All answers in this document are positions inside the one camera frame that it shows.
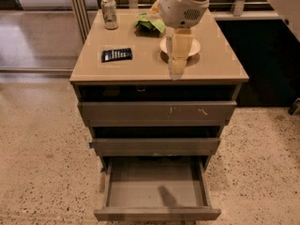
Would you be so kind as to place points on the black rxbar chocolate bar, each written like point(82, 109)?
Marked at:
point(116, 55)

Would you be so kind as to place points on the beige paper bowl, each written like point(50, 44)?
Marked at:
point(195, 47)

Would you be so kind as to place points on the grey three-drawer cabinet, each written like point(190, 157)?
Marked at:
point(212, 74)

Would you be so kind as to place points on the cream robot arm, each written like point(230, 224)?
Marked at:
point(288, 10)

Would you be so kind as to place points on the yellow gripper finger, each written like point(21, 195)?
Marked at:
point(154, 9)
point(177, 65)

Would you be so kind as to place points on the grey top drawer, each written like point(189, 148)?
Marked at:
point(156, 113)

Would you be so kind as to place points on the grey open bottom drawer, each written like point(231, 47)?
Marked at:
point(155, 189)

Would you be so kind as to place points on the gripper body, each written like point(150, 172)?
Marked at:
point(180, 11)

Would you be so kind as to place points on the green chip bag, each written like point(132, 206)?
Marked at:
point(151, 21)

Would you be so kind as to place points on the silver green soda can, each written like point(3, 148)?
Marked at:
point(108, 8)

